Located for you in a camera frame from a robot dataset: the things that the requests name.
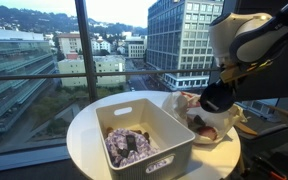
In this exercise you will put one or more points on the purple patterned cloth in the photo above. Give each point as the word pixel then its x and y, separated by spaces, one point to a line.
pixel 128 146

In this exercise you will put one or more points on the horizontal window rail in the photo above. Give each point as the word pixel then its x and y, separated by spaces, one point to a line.
pixel 84 74

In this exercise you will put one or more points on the black window mullion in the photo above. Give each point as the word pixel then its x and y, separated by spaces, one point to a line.
pixel 86 49

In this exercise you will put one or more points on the white plastic bag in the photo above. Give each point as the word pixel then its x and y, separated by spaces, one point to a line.
pixel 184 106

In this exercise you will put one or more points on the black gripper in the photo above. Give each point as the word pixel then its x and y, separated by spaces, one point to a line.
pixel 218 97

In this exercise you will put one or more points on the wooden chair frame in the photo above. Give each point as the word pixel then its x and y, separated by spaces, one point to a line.
pixel 257 124

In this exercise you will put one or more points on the red cloth item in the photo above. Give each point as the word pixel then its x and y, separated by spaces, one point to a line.
pixel 207 131

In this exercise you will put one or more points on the white plastic laundry basket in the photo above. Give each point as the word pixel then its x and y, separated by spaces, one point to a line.
pixel 173 140

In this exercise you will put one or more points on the black bowl-shaped cap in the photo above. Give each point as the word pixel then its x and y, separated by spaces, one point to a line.
pixel 196 122

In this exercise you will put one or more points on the orange handled tool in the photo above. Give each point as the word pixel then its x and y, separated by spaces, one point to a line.
pixel 269 169

